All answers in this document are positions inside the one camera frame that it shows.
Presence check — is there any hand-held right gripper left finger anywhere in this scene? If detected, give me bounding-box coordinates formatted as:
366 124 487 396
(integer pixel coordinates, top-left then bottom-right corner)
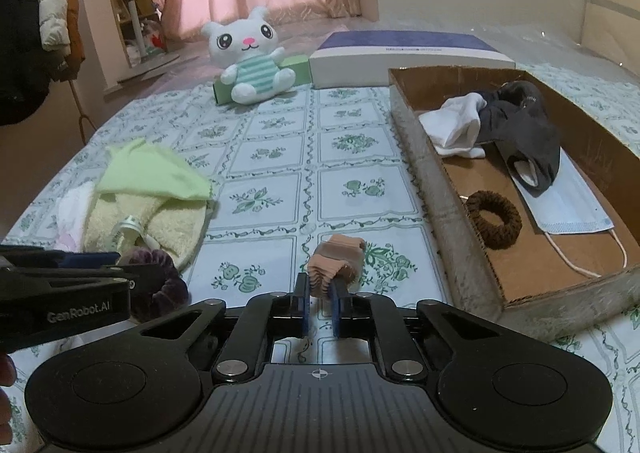
132 273 313 384

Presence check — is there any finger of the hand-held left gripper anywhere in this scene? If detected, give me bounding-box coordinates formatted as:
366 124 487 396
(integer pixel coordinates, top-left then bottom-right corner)
0 244 121 268
0 263 167 295

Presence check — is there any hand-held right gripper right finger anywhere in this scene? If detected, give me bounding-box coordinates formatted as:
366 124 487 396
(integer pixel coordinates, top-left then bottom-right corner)
327 278 506 381

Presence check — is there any purple velvet scrunchie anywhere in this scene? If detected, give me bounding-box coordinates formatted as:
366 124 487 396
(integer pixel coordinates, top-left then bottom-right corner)
117 248 190 323

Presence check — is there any white pink cloth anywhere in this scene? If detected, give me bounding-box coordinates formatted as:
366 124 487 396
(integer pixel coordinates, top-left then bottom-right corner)
54 181 98 254

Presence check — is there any clear plastic pouch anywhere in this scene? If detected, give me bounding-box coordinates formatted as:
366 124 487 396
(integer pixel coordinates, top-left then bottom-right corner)
111 214 163 254

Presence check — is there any beige sock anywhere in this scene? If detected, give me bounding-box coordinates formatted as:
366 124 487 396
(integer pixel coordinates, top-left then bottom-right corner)
306 233 368 301

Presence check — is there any pale yellow towel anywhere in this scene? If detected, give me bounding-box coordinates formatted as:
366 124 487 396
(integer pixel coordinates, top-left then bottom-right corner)
82 190 213 274

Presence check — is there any light green cloth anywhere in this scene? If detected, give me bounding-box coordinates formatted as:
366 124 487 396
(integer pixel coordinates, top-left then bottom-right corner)
96 139 213 204

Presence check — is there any brown hair scrunchie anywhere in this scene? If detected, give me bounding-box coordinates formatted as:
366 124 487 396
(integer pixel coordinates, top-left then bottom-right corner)
465 190 522 250

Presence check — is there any brown cardboard box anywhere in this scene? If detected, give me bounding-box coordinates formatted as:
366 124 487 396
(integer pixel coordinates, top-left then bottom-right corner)
387 65 640 344

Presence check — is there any white sock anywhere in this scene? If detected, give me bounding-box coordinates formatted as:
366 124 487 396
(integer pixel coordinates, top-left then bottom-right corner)
419 94 488 160

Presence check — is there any light blue face mask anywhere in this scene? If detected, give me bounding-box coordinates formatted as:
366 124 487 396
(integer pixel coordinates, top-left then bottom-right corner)
495 143 628 279

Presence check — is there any dark grey sock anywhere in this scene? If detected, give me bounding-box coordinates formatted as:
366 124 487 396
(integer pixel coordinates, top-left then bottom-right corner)
477 81 561 194

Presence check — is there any person's left hand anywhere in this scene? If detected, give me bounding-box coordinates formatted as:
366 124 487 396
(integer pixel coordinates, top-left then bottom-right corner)
0 352 18 444

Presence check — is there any green floral tablecloth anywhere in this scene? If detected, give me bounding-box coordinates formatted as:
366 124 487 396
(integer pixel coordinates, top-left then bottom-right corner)
0 83 640 453

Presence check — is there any brown jacket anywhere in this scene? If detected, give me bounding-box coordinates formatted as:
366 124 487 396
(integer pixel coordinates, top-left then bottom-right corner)
47 0 87 84

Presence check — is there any red green toy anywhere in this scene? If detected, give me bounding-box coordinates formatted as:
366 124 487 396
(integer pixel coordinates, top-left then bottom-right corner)
142 20 168 56

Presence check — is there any black jacket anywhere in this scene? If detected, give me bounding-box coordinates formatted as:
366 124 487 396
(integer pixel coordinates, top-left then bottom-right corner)
0 0 51 126

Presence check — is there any green carton box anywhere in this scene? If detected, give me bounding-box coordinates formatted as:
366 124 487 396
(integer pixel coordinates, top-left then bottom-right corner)
212 54 311 106

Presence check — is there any white plush bunny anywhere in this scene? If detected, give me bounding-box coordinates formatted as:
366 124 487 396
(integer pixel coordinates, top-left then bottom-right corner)
201 6 296 105

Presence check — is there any purple white flat box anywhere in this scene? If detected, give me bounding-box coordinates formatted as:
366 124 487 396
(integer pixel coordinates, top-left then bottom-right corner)
308 31 516 90

